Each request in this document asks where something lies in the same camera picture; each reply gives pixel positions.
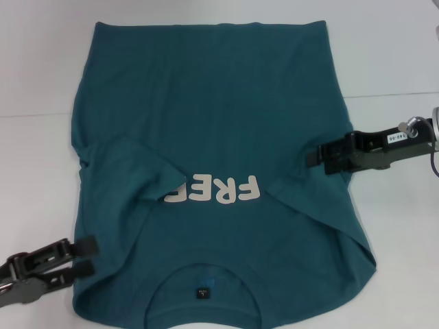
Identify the teal FREE print t-shirt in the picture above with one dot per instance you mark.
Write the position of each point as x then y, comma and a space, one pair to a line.
205, 103

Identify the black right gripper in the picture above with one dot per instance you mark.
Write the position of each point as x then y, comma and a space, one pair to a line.
370, 159

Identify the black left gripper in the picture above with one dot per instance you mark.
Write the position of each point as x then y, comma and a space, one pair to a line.
24, 291

